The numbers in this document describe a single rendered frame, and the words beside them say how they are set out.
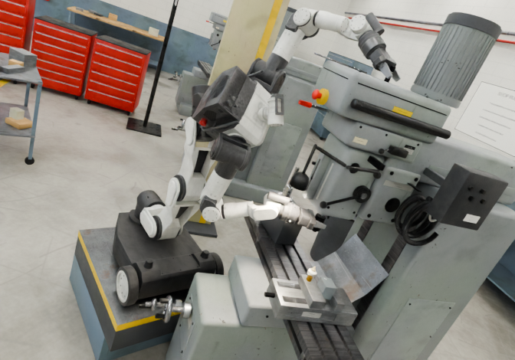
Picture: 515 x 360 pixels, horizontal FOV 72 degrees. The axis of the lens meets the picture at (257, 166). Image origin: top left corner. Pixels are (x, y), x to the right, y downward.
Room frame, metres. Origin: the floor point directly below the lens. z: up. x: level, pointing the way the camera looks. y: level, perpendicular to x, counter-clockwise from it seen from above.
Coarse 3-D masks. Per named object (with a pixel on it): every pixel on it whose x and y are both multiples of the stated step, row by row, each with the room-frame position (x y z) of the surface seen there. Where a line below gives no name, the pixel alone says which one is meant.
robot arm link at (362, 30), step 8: (360, 16) 1.55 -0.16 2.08; (368, 16) 1.59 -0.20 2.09; (352, 24) 1.55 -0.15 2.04; (360, 24) 1.54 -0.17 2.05; (368, 24) 1.55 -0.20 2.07; (376, 24) 1.56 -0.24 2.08; (360, 32) 1.55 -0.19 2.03; (368, 32) 1.53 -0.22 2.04; (376, 32) 1.54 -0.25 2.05; (360, 40) 1.54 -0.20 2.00; (360, 48) 1.54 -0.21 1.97
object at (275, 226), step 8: (280, 192) 1.82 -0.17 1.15; (264, 224) 1.75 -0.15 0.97; (272, 224) 1.69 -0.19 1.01; (280, 224) 1.64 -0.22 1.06; (288, 224) 1.64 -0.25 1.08; (296, 224) 1.66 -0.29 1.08; (272, 232) 1.67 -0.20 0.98; (280, 232) 1.62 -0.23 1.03; (288, 232) 1.65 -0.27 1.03; (296, 232) 1.67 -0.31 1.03; (280, 240) 1.63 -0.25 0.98; (288, 240) 1.66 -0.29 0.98
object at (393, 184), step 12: (384, 168) 1.41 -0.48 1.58; (384, 180) 1.40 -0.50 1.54; (396, 180) 1.42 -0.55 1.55; (408, 180) 1.44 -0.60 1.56; (372, 192) 1.41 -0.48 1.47; (384, 192) 1.41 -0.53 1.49; (396, 192) 1.43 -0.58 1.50; (408, 192) 1.46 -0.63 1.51; (372, 204) 1.40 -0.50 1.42; (384, 204) 1.42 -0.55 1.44; (396, 204) 1.44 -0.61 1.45; (360, 216) 1.41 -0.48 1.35; (372, 216) 1.41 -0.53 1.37; (384, 216) 1.44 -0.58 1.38
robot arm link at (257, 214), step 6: (252, 204) 1.41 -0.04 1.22; (252, 210) 1.38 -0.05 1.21; (258, 210) 1.37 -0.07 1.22; (264, 210) 1.37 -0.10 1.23; (270, 210) 1.38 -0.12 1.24; (276, 210) 1.38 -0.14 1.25; (252, 216) 1.38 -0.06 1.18; (258, 216) 1.38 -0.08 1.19; (264, 216) 1.38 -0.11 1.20; (270, 216) 1.38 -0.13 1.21; (276, 216) 1.38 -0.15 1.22
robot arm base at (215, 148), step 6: (222, 138) 1.37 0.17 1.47; (228, 138) 1.40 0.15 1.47; (234, 138) 1.42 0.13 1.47; (216, 144) 1.33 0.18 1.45; (240, 144) 1.41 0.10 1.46; (246, 144) 1.43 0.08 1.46; (216, 150) 1.31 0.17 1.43; (210, 156) 1.34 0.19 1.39; (216, 156) 1.32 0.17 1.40; (246, 156) 1.36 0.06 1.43; (246, 162) 1.35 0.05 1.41; (240, 168) 1.35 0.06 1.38
